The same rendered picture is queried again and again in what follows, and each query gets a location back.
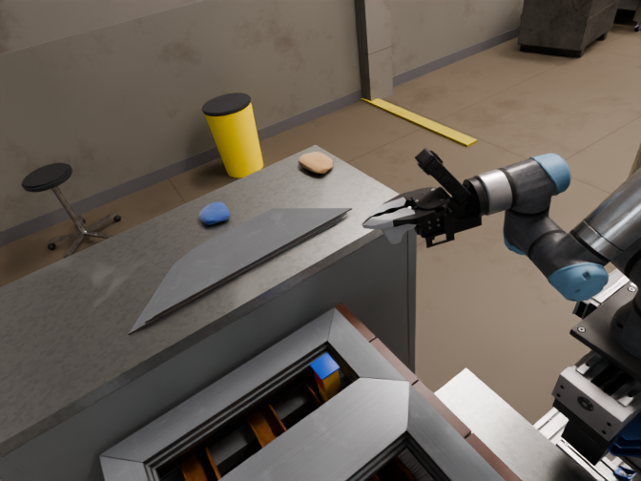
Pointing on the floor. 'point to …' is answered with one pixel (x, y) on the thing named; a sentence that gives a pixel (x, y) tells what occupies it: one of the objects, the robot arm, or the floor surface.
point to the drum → (235, 133)
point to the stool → (51, 175)
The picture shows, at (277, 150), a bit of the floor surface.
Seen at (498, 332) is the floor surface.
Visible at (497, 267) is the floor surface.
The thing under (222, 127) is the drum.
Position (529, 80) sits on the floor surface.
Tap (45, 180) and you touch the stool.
